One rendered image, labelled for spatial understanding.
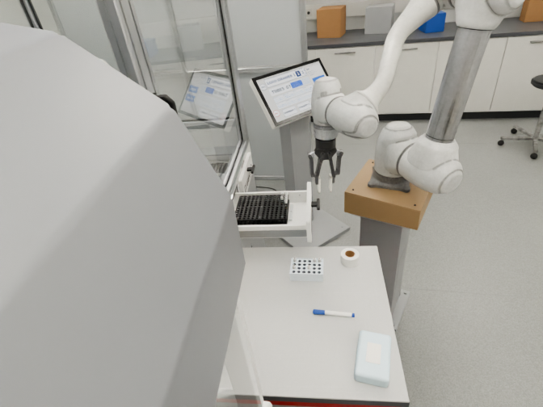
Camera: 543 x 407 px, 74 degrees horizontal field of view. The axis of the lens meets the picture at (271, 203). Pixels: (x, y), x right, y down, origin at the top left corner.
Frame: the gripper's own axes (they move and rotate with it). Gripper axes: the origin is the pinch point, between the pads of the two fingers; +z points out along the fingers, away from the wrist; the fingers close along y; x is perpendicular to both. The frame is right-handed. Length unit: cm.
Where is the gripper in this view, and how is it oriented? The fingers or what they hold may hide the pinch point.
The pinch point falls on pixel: (324, 183)
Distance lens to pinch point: 145.4
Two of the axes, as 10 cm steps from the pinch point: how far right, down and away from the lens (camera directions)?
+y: -10.0, 0.9, -0.1
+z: 0.7, 8.2, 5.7
